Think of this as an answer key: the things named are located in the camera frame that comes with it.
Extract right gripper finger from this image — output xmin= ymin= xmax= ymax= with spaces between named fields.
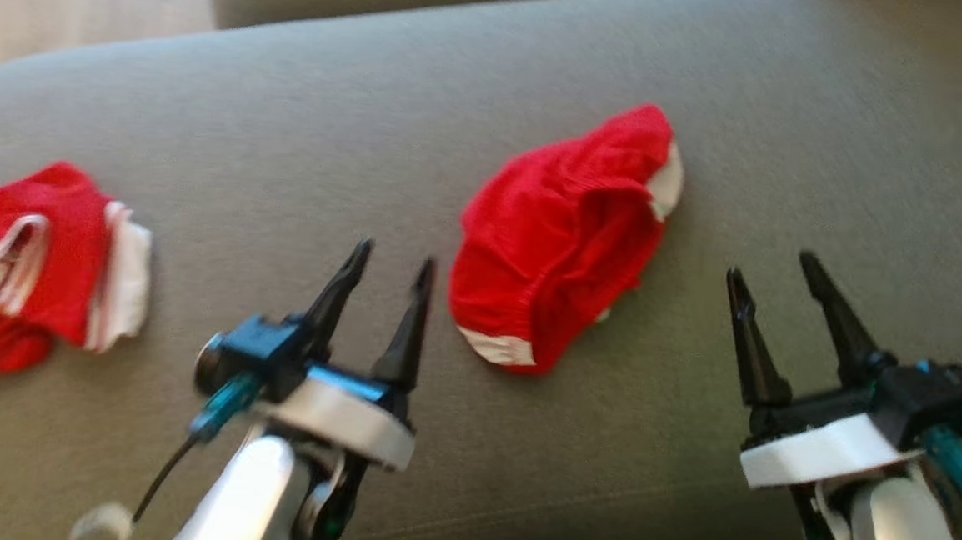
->
xmin=718 ymin=267 xmax=802 ymax=410
xmin=791 ymin=250 xmax=901 ymax=388

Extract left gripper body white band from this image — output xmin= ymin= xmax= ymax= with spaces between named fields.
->
xmin=256 ymin=357 xmax=423 ymax=473

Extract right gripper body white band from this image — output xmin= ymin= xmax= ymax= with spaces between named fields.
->
xmin=738 ymin=378 xmax=929 ymax=500

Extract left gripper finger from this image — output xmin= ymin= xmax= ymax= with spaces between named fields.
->
xmin=369 ymin=252 xmax=438 ymax=394
xmin=300 ymin=234 xmax=375 ymax=366

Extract red garment with white trim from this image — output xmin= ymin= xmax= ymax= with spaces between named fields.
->
xmin=444 ymin=92 xmax=689 ymax=385

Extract red shorts with crest logo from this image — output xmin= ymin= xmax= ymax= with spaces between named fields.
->
xmin=0 ymin=157 xmax=158 ymax=387

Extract left black cable teal plug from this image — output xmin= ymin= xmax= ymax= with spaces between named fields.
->
xmin=132 ymin=366 xmax=263 ymax=533

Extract white cable strap loop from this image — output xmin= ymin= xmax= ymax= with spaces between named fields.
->
xmin=68 ymin=499 xmax=138 ymax=540

